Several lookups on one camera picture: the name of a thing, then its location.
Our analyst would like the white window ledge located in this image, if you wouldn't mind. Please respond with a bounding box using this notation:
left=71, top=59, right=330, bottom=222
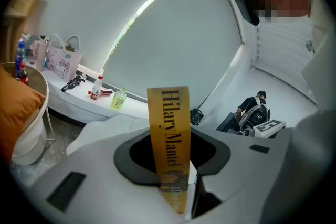
left=25, top=64, right=151, bottom=125

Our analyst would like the white egg-shaped beanbag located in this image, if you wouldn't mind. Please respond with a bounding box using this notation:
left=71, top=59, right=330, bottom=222
left=65, top=114, right=151, bottom=157

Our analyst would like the red tool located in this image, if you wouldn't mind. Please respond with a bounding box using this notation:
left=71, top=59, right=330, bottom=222
left=87, top=88, right=114, bottom=97

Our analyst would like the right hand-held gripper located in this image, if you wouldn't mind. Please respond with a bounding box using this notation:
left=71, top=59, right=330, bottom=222
left=243, top=119, right=287, bottom=140

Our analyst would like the green drink bottle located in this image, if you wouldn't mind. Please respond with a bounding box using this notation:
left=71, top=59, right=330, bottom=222
left=110, top=87, right=128, bottom=110

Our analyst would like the person's cream t-shirt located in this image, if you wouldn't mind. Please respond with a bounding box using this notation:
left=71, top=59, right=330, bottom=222
left=262, top=0, right=336, bottom=224

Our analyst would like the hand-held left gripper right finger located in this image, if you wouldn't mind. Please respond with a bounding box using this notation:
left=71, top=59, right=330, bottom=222
left=188, top=125, right=293, bottom=224

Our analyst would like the black head-worn camera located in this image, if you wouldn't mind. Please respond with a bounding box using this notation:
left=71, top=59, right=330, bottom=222
left=233, top=0, right=261, bottom=26

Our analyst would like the blue label bottle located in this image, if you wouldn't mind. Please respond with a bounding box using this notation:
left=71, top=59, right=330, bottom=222
left=14, top=40, right=27, bottom=79

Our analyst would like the yellow book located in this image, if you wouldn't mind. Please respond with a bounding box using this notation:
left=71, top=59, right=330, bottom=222
left=146, top=85, right=193, bottom=215

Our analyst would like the grey ceiling fixture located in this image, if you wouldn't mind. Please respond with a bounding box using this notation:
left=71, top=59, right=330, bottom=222
left=305, top=40, right=316, bottom=55

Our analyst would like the cola bottle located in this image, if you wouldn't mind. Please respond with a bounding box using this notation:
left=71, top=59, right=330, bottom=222
left=16, top=62, right=30, bottom=86

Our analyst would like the orange cushion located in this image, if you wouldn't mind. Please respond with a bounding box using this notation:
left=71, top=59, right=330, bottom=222
left=0, top=65, right=47, bottom=165

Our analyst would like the white round side table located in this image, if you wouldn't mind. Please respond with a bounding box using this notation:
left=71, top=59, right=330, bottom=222
left=0, top=61, right=56, bottom=166

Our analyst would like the black bag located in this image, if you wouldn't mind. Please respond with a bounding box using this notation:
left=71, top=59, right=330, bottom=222
left=190, top=108, right=205, bottom=126

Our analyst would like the water bottle red label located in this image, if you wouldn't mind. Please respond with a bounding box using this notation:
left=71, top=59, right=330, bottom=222
left=90, top=74, right=104, bottom=103

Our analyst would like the grey roller blind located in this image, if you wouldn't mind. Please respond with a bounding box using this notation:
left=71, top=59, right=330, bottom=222
left=26, top=0, right=212, bottom=76
left=103, top=0, right=244, bottom=103

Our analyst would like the pink tumbler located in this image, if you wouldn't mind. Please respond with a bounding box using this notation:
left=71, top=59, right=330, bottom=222
left=29, top=38, right=51, bottom=72

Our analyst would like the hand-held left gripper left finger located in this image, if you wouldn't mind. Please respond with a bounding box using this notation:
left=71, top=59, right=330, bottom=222
left=28, top=126, right=186, bottom=224

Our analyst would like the black hand tool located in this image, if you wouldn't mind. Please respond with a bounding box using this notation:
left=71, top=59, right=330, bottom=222
left=61, top=73, right=87, bottom=93

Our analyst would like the pink tote bag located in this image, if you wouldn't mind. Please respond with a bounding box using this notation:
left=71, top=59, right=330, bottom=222
left=45, top=33, right=83, bottom=82

